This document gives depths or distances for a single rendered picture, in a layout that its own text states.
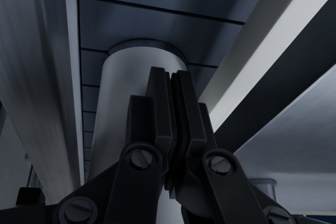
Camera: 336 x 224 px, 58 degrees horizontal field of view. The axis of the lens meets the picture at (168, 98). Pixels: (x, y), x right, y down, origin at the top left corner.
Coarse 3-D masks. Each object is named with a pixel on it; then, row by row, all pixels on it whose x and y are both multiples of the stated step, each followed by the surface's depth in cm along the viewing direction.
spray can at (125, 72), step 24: (120, 48) 16; (144, 48) 16; (168, 48) 17; (120, 72) 16; (144, 72) 15; (120, 96) 15; (96, 120) 15; (120, 120) 14; (96, 144) 14; (120, 144) 13; (96, 168) 14; (168, 192) 13; (168, 216) 12
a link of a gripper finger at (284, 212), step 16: (176, 80) 12; (192, 80) 12; (176, 96) 11; (192, 96) 11; (176, 112) 11; (192, 112) 10; (192, 128) 10; (208, 128) 11; (176, 144) 10; (192, 144) 9; (208, 144) 10; (176, 160) 10; (192, 160) 10; (176, 176) 10; (192, 176) 9; (176, 192) 10; (192, 192) 9; (256, 192) 9; (192, 208) 10; (208, 208) 9; (272, 208) 9
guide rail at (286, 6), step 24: (264, 0) 12; (288, 0) 10; (312, 0) 10; (264, 24) 11; (288, 24) 11; (240, 48) 13; (264, 48) 12; (216, 72) 16; (240, 72) 13; (264, 72) 13; (216, 96) 16; (240, 96) 15; (216, 120) 17
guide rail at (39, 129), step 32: (0, 0) 4; (32, 0) 4; (64, 0) 5; (0, 32) 4; (32, 32) 4; (64, 32) 6; (0, 64) 5; (32, 64) 5; (64, 64) 6; (0, 96) 6; (32, 96) 6; (64, 96) 7; (32, 128) 7; (64, 128) 7; (32, 160) 9; (64, 160) 9; (64, 192) 12
